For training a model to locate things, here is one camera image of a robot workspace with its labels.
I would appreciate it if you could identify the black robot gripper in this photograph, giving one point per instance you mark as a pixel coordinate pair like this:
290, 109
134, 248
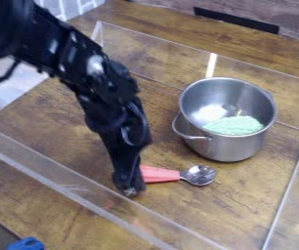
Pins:
122, 128

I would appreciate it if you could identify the pink handled metal spoon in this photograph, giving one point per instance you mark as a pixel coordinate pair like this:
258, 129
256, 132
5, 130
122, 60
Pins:
197, 175

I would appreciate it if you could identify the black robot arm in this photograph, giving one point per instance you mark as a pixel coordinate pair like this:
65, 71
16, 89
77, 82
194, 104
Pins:
34, 38

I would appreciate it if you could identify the stainless steel pot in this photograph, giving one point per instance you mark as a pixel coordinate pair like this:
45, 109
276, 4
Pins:
225, 114

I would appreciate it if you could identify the blue object at corner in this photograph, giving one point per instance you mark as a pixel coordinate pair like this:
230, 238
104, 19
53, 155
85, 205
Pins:
28, 243

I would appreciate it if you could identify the green food lump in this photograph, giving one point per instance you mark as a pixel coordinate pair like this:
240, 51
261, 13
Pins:
234, 125

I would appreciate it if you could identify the black strip on table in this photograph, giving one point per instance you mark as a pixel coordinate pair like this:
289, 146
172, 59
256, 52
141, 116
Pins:
258, 25

